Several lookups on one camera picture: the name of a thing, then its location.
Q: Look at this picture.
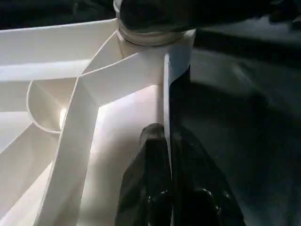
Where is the white plastic table top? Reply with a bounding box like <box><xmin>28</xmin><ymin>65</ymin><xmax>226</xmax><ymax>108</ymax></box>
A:
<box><xmin>0</xmin><ymin>18</ymin><xmax>197</xmax><ymax>226</ymax></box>

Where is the white plastic table leg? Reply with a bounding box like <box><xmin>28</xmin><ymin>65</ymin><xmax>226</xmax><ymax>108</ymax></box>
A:
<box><xmin>117</xmin><ymin>29</ymin><xmax>184</xmax><ymax>47</ymax></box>

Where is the black table mat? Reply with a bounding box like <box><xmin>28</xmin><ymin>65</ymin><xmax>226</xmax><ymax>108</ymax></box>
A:
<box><xmin>169</xmin><ymin>28</ymin><xmax>301</xmax><ymax>226</ymax></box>

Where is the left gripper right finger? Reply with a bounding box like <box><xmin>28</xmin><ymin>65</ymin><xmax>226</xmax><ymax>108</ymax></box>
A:
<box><xmin>170</xmin><ymin>129</ymin><xmax>246</xmax><ymax>226</ymax></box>

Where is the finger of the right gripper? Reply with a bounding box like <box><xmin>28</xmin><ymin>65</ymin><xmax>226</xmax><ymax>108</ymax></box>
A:
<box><xmin>115</xmin><ymin>0</ymin><xmax>301</xmax><ymax>33</ymax></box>

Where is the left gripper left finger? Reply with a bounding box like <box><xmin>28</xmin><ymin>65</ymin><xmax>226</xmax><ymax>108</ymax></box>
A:
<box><xmin>114</xmin><ymin>123</ymin><xmax>173</xmax><ymax>226</ymax></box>

